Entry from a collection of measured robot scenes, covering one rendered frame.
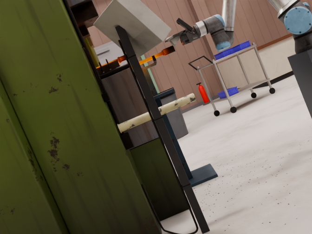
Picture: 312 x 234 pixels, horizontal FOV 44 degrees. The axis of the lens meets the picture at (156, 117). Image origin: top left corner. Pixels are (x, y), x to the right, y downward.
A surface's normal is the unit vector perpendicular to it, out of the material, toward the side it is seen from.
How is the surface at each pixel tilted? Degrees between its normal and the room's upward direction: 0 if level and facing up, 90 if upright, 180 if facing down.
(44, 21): 90
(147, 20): 90
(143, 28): 120
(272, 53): 90
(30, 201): 90
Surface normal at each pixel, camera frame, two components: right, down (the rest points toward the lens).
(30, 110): 0.04, 0.05
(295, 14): -0.33, 0.29
